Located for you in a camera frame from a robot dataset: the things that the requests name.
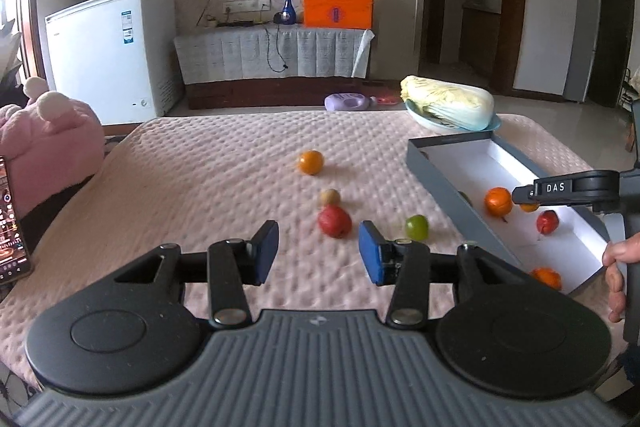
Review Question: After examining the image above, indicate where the dark cloth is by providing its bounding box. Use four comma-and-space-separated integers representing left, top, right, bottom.
616, 347, 640, 408

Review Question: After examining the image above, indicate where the round green fruit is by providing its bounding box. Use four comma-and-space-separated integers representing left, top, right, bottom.
405, 214, 430, 242

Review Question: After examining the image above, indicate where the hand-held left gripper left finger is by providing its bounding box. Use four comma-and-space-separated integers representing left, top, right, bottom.
114, 220, 280, 330

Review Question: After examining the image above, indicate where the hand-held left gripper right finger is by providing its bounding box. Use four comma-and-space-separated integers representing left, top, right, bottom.
358, 221, 538, 329

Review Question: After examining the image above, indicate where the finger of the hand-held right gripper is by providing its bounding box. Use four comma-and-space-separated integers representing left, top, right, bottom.
511, 170, 622, 208

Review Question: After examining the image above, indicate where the white wall socket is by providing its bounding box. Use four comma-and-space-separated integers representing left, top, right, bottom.
222, 0, 271, 12

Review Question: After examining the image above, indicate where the large orange with stem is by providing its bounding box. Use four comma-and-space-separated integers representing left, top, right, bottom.
484, 187, 514, 218

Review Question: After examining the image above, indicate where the small orange tangerine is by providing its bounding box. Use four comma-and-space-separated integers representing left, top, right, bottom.
297, 150, 324, 176

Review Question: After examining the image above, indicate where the grey cardboard box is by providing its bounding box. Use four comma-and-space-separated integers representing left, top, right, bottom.
406, 131, 612, 295

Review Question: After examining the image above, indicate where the red apple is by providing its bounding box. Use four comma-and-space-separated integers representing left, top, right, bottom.
318, 205, 352, 239

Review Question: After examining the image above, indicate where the small red fruit with stem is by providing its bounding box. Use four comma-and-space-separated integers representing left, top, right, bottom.
536, 210, 559, 235

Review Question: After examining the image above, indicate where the cabinet with white cloth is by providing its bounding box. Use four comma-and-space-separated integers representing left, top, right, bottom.
173, 26, 376, 110

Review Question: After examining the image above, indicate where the person's right hand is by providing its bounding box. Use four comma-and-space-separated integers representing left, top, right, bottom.
602, 232, 640, 323

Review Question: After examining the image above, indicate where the floral bedsheet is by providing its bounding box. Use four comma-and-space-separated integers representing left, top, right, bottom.
0, 357, 46, 405

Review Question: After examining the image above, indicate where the pink dotted blanket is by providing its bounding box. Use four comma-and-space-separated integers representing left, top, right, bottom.
0, 111, 631, 388

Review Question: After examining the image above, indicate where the black smartphone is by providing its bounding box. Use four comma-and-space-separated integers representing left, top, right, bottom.
0, 156, 33, 284

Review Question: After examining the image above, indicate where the napa cabbage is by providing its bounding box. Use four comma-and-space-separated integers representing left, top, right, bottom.
400, 75, 496, 131

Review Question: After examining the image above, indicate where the white chest freezer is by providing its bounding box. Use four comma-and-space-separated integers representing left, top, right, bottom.
45, 0, 183, 126

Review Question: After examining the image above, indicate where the black cable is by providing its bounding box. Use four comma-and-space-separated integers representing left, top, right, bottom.
267, 2, 291, 72

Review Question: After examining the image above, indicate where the purple plastic object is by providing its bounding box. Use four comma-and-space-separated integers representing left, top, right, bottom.
324, 92, 378, 112

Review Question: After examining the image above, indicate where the light blue plate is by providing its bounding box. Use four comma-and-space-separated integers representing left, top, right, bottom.
405, 99, 502, 132

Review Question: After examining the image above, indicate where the pink plush toy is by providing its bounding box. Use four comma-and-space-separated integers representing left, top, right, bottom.
0, 77, 106, 208

